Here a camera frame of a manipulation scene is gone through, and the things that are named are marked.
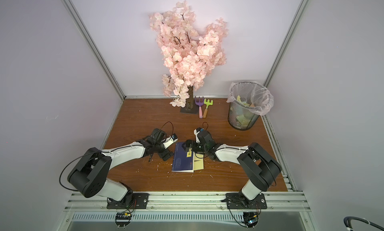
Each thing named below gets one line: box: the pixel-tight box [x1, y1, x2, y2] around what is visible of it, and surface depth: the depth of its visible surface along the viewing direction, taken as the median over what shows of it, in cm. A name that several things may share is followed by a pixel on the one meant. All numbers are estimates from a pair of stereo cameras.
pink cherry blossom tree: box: [149, 0, 229, 110], surface depth 74 cm
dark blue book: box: [171, 142, 194, 173], surface depth 85 cm
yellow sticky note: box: [193, 152, 204, 171], surface depth 85 cm
